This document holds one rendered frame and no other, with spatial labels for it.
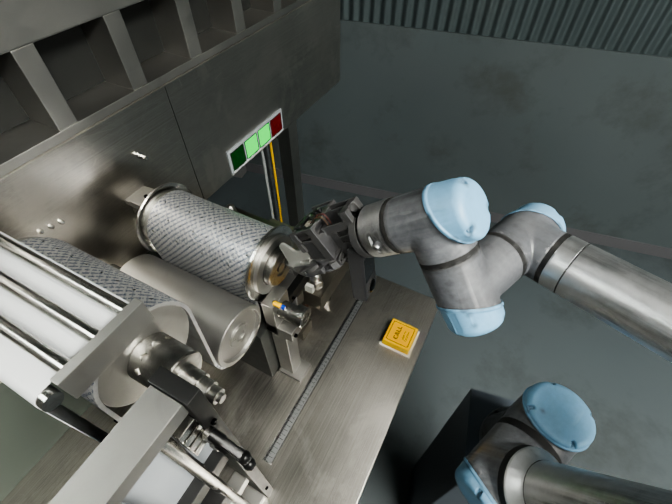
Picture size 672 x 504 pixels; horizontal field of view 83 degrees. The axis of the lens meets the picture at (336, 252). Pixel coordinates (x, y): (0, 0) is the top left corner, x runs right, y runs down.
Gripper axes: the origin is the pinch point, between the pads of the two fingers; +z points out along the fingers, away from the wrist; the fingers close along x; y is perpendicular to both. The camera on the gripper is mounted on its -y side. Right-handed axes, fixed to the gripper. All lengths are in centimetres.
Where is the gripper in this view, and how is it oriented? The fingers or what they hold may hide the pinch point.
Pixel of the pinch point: (295, 260)
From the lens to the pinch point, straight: 68.1
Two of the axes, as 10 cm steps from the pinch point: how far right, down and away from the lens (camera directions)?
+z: -6.8, 1.4, 7.2
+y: -5.7, -7.3, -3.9
